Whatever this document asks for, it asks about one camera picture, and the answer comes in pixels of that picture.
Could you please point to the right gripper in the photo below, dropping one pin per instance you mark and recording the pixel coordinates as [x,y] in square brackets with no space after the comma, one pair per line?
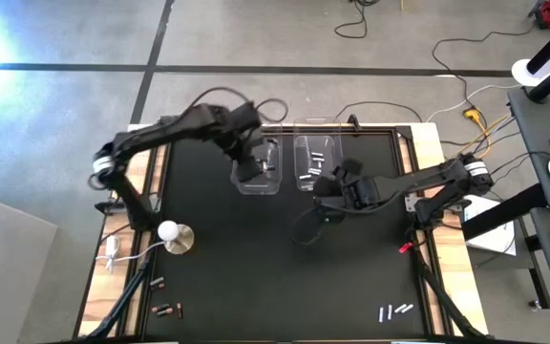
[358,191]

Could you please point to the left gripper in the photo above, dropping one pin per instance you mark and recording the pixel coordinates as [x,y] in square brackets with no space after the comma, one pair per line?
[246,143]

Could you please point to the clear plastic bin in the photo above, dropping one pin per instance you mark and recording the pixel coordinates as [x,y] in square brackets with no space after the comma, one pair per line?
[265,186]
[332,143]

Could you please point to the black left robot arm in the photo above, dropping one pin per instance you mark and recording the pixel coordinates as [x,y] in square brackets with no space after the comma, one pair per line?
[170,129]

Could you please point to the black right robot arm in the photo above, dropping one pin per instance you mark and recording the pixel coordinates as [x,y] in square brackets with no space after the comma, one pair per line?
[423,179]

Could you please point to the black clamp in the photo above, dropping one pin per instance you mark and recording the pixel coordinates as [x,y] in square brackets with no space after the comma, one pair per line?
[353,123]

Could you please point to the red clip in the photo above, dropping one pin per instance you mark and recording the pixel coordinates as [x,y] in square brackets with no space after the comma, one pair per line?
[405,247]

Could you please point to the white globe brass lamp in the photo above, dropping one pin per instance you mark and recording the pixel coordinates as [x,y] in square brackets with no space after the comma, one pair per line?
[179,241]

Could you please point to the black table mat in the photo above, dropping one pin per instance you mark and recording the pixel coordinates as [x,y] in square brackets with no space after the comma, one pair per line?
[256,277]

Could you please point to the white power adapter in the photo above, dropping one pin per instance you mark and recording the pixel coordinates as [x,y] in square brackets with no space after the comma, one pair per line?
[112,244]

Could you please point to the white flat box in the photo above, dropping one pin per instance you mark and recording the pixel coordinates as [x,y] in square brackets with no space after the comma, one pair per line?
[492,241]

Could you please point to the white black tower fan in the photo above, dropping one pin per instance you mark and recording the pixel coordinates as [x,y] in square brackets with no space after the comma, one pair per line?
[525,71]

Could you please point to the grey flat panel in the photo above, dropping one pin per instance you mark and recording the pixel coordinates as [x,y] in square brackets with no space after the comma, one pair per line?
[3,277]

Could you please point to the grey metal bracket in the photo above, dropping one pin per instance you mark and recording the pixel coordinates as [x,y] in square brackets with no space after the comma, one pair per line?
[411,204]

